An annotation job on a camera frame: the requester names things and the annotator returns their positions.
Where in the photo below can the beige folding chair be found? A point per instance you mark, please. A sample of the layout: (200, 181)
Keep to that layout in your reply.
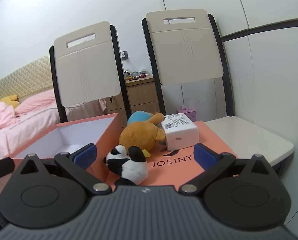
(86, 65)
(186, 50)

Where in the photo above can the wall power socket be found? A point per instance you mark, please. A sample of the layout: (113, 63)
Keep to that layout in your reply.
(124, 55)

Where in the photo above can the white labelled cardboard box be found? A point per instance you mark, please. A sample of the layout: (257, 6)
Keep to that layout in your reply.
(180, 132)

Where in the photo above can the panda plush toy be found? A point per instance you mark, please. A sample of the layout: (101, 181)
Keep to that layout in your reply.
(130, 166)

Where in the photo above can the right beige folding chair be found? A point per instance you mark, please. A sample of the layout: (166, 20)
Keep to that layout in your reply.
(186, 50)

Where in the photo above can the pink pillow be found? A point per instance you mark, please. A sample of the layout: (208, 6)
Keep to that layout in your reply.
(36, 102)

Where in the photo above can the orange shoe box base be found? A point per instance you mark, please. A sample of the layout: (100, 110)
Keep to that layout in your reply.
(103, 131)

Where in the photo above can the orange JOSINY box lid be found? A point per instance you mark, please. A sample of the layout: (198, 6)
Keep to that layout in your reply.
(177, 167)

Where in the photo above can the wooden bedside drawer cabinet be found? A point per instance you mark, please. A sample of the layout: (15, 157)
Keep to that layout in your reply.
(142, 95)

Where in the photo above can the clutter on cabinet top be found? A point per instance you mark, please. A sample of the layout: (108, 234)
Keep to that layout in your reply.
(135, 75)

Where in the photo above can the brown bear plush toy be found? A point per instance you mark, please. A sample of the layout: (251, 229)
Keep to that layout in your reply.
(143, 134)

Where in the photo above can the small pink carton box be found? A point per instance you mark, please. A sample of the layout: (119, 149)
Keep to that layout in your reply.
(189, 112)

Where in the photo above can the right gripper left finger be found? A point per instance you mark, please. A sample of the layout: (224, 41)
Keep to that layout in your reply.
(75, 165)

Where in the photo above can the pink bed with bedding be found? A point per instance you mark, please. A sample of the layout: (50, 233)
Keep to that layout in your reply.
(22, 128)

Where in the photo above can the yellow plush on bed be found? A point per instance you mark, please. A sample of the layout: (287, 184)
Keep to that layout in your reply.
(11, 100)

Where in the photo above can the left beige folding chair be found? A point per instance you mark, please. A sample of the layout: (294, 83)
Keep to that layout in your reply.
(86, 65)

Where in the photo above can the beige quilted headboard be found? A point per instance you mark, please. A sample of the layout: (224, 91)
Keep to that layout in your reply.
(28, 80)

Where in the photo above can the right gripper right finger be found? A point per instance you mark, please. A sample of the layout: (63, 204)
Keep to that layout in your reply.
(214, 166)

